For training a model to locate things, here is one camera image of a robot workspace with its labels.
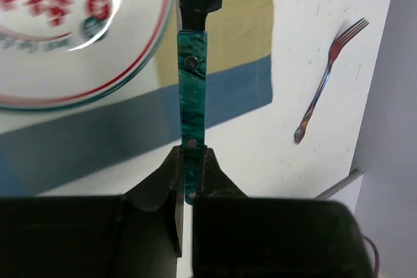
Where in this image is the white plate with red characters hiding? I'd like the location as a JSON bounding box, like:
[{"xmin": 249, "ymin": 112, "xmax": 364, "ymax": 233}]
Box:
[{"xmin": 1, "ymin": 0, "xmax": 173, "ymax": 111}]

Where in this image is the blue beige cloth placemat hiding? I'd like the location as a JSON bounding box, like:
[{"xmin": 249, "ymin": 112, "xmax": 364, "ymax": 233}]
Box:
[{"xmin": 1, "ymin": 0, "xmax": 274, "ymax": 196}]

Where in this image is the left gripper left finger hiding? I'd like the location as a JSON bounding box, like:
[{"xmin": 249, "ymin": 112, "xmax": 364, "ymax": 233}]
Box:
[{"xmin": 1, "ymin": 146, "xmax": 182, "ymax": 277}]

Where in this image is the pink iridescent fork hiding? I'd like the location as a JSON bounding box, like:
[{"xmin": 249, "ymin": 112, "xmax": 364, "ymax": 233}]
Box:
[{"xmin": 293, "ymin": 17, "xmax": 369, "ymax": 145}]

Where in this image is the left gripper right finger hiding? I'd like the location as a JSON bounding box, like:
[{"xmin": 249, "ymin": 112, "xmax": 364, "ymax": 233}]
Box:
[{"xmin": 192, "ymin": 148, "xmax": 374, "ymax": 277}]

